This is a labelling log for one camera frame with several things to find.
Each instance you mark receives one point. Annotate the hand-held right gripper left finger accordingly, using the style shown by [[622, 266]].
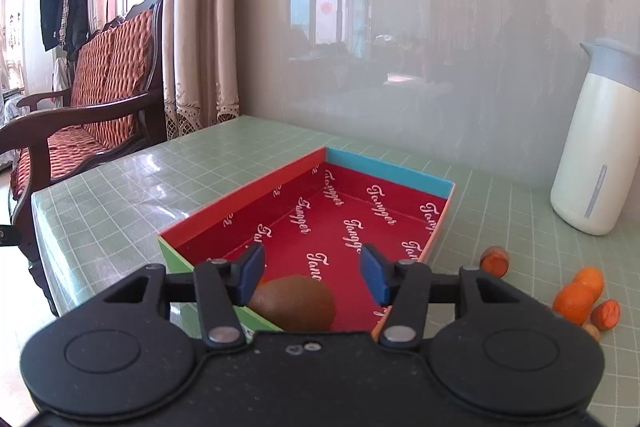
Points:
[[252, 274]]

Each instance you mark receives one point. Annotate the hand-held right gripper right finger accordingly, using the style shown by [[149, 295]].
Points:
[[374, 274]]

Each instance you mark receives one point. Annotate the red cardboard box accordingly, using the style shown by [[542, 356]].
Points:
[[325, 217]]

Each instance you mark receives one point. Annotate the cut orange fruit piece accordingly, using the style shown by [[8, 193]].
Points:
[[606, 315], [494, 262]]

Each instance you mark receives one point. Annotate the brown kiwi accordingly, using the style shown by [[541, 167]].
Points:
[[300, 302]]

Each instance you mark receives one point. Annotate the green grid tablecloth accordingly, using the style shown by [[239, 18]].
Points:
[[150, 187]]

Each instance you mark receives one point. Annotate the dark wooden armchair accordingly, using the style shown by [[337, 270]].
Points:
[[150, 117]]

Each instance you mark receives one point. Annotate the small tan round fruit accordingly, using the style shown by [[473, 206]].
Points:
[[591, 333]]

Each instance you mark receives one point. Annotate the red patterned chair cushion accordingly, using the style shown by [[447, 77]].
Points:
[[115, 72]]

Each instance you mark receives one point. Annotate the white thermos jug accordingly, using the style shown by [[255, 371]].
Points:
[[595, 147]]

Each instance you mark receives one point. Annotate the dark hanging jacket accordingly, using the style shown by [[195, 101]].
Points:
[[50, 7], [75, 17]]

